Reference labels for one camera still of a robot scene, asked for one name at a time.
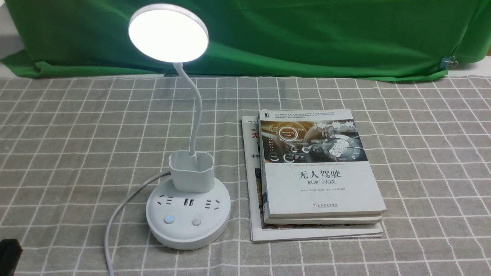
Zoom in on grey checked tablecloth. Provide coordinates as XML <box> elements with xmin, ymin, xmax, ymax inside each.
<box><xmin>0</xmin><ymin>77</ymin><xmax>491</xmax><ymax>276</ymax></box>

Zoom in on white lamp power cable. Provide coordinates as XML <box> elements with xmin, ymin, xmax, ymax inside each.
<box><xmin>104</xmin><ymin>171</ymin><xmax>171</xmax><ymax>276</ymax></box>

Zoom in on magazine under books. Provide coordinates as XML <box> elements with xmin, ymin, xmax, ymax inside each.
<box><xmin>241</xmin><ymin>116</ymin><xmax>383</xmax><ymax>242</ymax></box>

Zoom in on green backdrop cloth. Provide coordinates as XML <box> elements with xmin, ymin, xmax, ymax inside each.
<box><xmin>1</xmin><ymin>0</ymin><xmax>491</xmax><ymax>82</ymax></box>

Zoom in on blue binder clip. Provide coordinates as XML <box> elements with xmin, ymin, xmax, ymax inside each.
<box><xmin>438</xmin><ymin>56</ymin><xmax>459</xmax><ymax>71</ymax></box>

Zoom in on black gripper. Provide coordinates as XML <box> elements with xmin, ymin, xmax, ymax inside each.
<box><xmin>0</xmin><ymin>239</ymin><xmax>23</xmax><ymax>276</ymax></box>

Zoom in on white self-driving textbook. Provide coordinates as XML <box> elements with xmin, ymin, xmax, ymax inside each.
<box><xmin>258</xmin><ymin>109</ymin><xmax>387</xmax><ymax>223</ymax></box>

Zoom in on white desk lamp with socket base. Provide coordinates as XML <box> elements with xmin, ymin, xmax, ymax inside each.
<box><xmin>128</xmin><ymin>3</ymin><xmax>231</xmax><ymax>250</ymax></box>

